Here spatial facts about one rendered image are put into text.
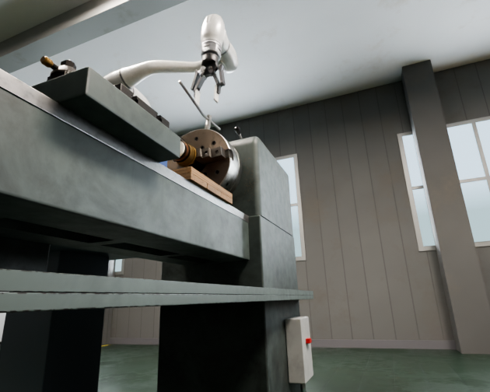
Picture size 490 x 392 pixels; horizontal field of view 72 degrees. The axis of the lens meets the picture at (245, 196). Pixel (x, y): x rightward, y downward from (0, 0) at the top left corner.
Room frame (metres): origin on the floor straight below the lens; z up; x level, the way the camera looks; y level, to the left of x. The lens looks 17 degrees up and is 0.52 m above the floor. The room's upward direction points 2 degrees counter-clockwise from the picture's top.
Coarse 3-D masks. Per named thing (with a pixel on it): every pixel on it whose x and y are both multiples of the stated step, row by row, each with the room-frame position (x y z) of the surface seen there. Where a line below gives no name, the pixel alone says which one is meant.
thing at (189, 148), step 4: (184, 144) 1.15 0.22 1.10; (188, 148) 1.17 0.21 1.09; (192, 148) 1.19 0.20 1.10; (184, 152) 1.15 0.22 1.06; (188, 152) 1.17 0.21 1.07; (192, 152) 1.18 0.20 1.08; (180, 156) 1.15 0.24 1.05; (184, 156) 1.16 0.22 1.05; (188, 156) 1.17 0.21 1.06; (192, 156) 1.19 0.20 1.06; (176, 160) 1.18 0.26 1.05; (180, 160) 1.18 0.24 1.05; (184, 160) 1.18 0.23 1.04; (188, 160) 1.19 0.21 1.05; (192, 160) 1.20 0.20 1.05; (180, 164) 1.21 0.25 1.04; (184, 164) 1.21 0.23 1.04; (188, 164) 1.21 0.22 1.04
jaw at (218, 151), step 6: (198, 150) 1.20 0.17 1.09; (204, 150) 1.21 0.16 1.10; (210, 150) 1.22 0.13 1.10; (216, 150) 1.22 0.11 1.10; (222, 150) 1.22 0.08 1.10; (228, 150) 1.24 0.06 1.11; (198, 156) 1.20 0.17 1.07; (204, 156) 1.21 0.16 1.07; (210, 156) 1.21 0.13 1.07; (216, 156) 1.22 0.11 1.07; (222, 156) 1.23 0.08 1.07; (228, 156) 1.24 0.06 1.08; (204, 162) 1.25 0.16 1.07; (210, 162) 1.26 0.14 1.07
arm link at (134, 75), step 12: (156, 60) 1.33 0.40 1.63; (228, 60) 1.34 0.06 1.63; (120, 72) 1.34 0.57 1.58; (132, 72) 1.33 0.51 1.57; (144, 72) 1.34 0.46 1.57; (156, 72) 1.35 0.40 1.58; (168, 72) 1.37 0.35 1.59; (180, 72) 1.39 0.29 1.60; (192, 72) 1.41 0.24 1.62; (228, 72) 1.44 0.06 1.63; (132, 84) 1.38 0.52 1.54
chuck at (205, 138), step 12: (192, 132) 1.30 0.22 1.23; (204, 132) 1.28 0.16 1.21; (216, 132) 1.26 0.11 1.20; (192, 144) 1.30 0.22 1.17; (204, 144) 1.28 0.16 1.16; (216, 144) 1.26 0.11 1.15; (228, 144) 1.25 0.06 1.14; (168, 168) 1.34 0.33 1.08; (204, 168) 1.28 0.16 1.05; (216, 168) 1.26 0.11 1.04; (228, 168) 1.24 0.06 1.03; (216, 180) 1.26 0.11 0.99
